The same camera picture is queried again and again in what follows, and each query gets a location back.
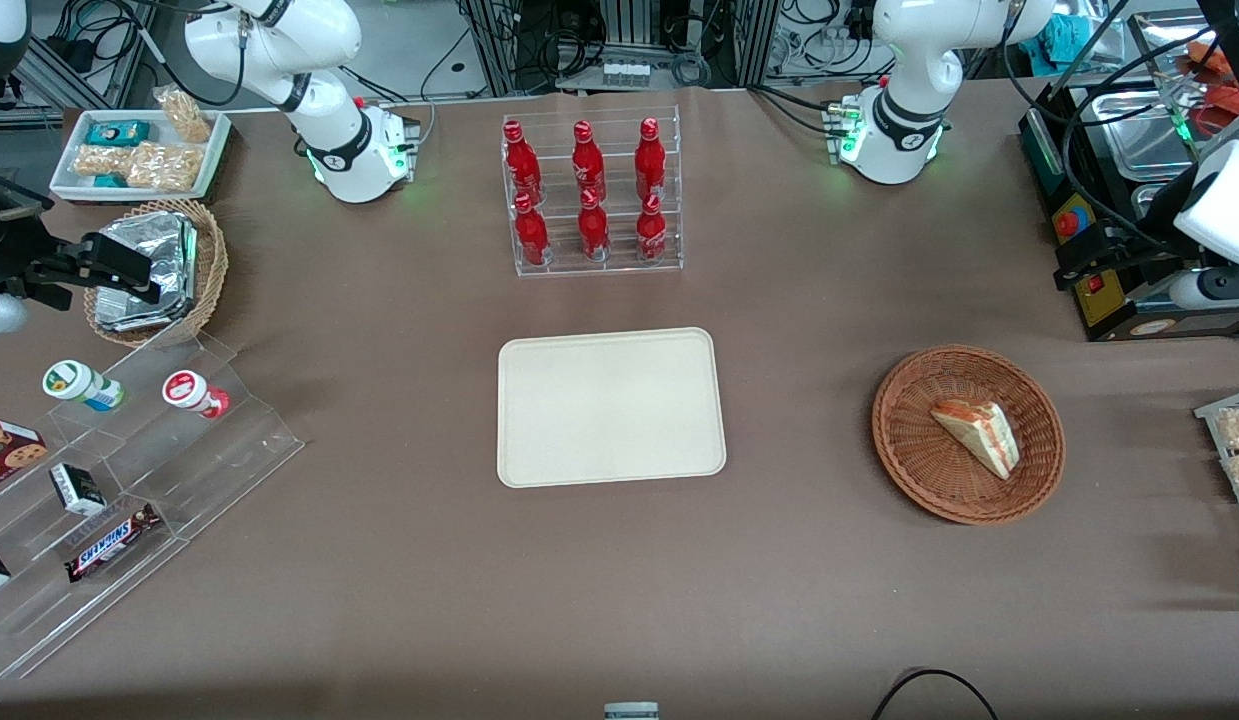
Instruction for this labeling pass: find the black floor cable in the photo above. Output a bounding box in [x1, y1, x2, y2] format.
[871, 668, 1000, 720]

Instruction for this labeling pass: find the small black white box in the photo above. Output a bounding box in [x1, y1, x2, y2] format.
[49, 463, 108, 517]

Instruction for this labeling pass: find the stainless steel pan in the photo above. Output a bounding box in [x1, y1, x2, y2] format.
[1091, 88, 1196, 183]

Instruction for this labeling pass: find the aluminium rack frame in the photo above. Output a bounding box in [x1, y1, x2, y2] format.
[457, 0, 785, 93]

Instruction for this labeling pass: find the red soda bottle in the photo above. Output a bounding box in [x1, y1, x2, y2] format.
[504, 120, 543, 201]
[577, 188, 612, 263]
[634, 117, 669, 197]
[635, 193, 670, 263]
[513, 193, 552, 267]
[571, 120, 608, 196]

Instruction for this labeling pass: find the green lid yogurt bottle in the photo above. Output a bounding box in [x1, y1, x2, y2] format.
[42, 360, 126, 413]

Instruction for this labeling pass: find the Snickers chocolate bar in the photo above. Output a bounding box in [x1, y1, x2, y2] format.
[64, 503, 163, 584]

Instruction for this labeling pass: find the tan wicker basket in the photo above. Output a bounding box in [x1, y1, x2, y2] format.
[83, 198, 229, 348]

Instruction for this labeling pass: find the triangle sandwich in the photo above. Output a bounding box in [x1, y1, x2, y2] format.
[929, 400, 1021, 481]

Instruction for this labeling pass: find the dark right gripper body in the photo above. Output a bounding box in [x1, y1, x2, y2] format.
[0, 168, 56, 293]

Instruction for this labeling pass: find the clear acrylic bottle rack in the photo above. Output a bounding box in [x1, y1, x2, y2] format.
[500, 105, 685, 279]

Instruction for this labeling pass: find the red lid yogurt bottle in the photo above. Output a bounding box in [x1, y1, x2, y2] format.
[162, 370, 231, 420]

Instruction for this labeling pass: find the clear acrylic stepped display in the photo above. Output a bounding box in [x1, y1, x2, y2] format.
[0, 330, 306, 681]

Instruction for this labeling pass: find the clear tray with snacks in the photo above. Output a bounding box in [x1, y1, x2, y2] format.
[1194, 388, 1239, 551]

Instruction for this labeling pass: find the beige rectangular tray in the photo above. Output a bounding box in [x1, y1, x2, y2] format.
[496, 327, 728, 489]

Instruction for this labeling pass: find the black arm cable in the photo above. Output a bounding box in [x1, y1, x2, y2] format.
[1007, 0, 1212, 253]

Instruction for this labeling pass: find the round brown wicker basket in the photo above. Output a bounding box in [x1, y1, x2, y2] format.
[871, 345, 1067, 526]

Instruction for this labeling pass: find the black food warmer machine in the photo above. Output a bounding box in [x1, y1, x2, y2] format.
[1017, 80, 1239, 343]

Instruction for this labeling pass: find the orange snack packet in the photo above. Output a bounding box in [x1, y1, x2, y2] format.
[1182, 42, 1239, 136]

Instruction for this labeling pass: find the red cookie box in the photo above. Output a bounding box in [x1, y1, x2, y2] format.
[0, 416, 49, 496]

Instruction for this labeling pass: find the white rectangular snack tray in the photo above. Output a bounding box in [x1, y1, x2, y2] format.
[49, 108, 232, 204]

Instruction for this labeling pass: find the clear bag of puffed snacks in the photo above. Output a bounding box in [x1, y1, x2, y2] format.
[153, 85, 213, 144]
[126, 141, 203, 193]
[73, 145, 130, 179]

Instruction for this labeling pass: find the silver foil packet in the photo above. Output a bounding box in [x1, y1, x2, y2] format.
[97, 210, 199, 301]
[93, 285, 192, 333]

